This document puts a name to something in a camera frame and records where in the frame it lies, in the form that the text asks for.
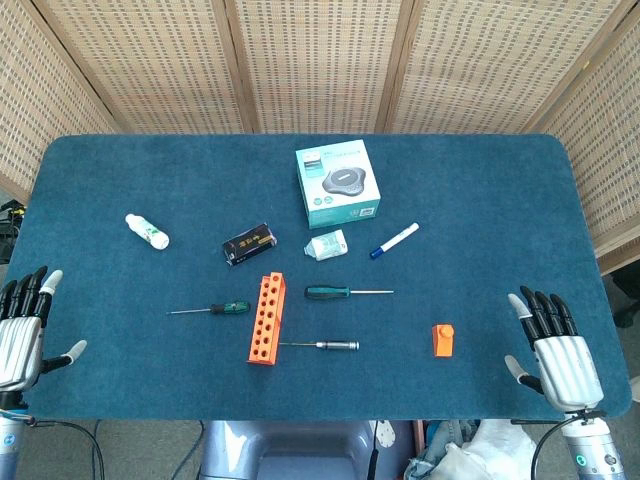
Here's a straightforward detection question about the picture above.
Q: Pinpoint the black equipment with yellow tag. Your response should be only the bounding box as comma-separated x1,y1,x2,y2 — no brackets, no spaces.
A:
0,198,26,266

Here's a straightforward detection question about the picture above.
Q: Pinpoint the silver precision screwdriver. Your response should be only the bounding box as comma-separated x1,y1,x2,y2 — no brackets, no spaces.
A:
278,340,361,351

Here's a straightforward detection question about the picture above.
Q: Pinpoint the small tissue pack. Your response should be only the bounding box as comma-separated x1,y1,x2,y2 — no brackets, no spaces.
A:
302,228,348,262

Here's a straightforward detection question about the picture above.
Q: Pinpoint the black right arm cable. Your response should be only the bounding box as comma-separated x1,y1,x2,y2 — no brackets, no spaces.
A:
531,409,609,480

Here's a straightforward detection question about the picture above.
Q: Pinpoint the white bottle with green label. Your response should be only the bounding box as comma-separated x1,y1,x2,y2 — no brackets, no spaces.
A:
124,213,171,251

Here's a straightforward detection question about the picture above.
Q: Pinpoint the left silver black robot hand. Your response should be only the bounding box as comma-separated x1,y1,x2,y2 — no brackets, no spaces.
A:
0,265,89,409

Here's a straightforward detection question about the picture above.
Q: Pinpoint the blue felt table mat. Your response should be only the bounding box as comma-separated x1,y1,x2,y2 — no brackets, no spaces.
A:
4,132,632,422

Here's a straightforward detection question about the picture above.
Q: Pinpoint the orange block with knob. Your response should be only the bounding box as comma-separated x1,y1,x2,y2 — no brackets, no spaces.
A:
431,323,456,358

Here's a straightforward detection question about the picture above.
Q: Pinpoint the white crumpled cloth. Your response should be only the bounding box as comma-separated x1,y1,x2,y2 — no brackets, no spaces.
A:
439,419,539,480

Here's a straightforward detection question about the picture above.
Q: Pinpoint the woven rattan folding screen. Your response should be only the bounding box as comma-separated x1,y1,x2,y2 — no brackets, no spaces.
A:
0,0,640,276

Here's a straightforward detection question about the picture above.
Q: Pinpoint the green handle screwdriver small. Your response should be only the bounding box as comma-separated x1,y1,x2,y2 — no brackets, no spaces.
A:
166,300,250,317

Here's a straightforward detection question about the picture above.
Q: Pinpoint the teal speakerphone box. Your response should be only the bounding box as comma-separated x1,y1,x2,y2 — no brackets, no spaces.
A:
294,138,382,231

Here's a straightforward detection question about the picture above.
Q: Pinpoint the white marker with blue cap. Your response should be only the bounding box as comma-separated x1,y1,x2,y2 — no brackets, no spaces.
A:
369,222,420,260

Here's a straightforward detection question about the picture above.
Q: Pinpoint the orange drill bit holder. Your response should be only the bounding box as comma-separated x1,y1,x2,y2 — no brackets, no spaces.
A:
246,271,289,368

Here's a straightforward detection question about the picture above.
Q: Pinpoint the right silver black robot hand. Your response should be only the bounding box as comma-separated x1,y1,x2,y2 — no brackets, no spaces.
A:
503,285,606,414

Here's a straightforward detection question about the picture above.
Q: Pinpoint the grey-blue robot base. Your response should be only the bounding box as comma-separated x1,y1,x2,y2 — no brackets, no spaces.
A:
199,419,376,480

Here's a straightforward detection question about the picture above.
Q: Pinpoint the blue denim cloth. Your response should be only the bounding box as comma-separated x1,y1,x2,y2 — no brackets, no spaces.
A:
404,419,476,480

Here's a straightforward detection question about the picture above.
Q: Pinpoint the dark green screwdriver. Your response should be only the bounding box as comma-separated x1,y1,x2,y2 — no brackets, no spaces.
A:
304,284,395,301

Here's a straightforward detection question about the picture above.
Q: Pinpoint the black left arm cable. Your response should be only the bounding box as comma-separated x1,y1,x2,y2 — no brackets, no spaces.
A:
22,417,106,480

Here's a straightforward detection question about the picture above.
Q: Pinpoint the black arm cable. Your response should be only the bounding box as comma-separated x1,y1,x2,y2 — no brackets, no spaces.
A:
531,409,609,480
22,417,106,480

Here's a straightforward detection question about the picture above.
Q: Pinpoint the white perforated plate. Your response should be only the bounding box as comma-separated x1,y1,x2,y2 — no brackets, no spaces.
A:
375,419,397,450

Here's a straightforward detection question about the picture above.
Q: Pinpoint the black box with gold lettering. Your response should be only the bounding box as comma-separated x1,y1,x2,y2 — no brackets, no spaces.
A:
222,222,279,268

